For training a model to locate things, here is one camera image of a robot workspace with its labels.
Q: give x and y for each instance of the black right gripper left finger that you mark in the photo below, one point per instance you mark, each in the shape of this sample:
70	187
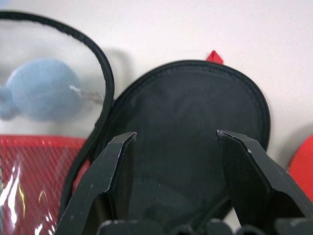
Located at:
97	176

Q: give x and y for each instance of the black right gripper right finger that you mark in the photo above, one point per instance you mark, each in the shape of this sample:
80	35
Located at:
256	176

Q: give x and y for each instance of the red object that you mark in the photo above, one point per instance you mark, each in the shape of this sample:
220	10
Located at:
304	161

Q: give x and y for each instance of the red mesh pouch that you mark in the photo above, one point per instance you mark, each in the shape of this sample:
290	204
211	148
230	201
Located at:
183	102

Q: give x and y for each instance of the light blue plush toy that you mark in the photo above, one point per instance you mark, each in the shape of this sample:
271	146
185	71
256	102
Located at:
41	90

